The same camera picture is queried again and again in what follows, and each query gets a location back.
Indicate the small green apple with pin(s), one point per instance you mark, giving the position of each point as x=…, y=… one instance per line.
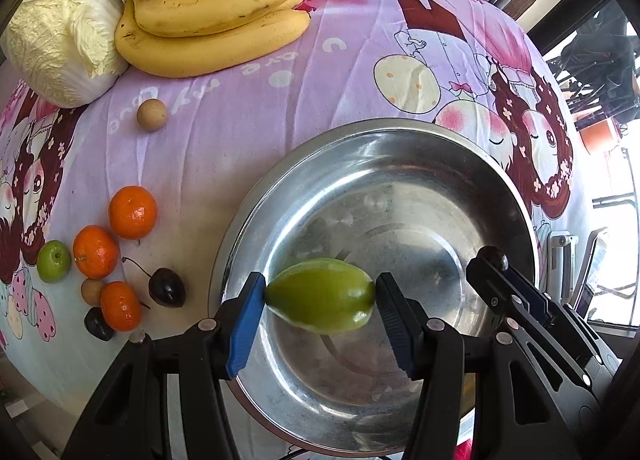
x=53, y=261

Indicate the brown longan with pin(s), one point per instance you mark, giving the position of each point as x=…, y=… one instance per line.
x=91, y=290
x=151, y=114

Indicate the white metal frame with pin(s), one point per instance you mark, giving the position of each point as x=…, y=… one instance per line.
x=562, y=260

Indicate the orange tangerine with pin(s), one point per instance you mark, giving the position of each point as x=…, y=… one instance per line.
x=120, y=306
x=133, y=212
x=96, y=251

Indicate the stainless steel basin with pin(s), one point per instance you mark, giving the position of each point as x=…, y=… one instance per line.
x=400, y=190

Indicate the orange flower pot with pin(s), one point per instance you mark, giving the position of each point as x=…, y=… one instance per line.
x=599, y=135

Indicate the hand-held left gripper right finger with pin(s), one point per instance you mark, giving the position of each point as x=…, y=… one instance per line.
x=397, y=325

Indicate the dark plum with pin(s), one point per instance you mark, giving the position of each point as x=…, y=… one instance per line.
x=98, y=324

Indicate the dark red cherry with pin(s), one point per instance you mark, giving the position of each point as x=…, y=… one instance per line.
x=492, y=256
x=167, y=286

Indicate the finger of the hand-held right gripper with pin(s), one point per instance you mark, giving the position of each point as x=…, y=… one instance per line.
x=487, y=280
x=535, y=292

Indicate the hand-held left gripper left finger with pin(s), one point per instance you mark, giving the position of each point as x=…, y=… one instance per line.
x=245, y=325

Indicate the green mango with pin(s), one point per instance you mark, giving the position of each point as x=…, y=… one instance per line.
x=322, y=296

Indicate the napa cabbage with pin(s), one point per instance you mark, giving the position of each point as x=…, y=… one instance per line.
x=55, y=40

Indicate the printed cartoon blanket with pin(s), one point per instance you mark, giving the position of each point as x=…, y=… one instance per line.
x=225, y=105

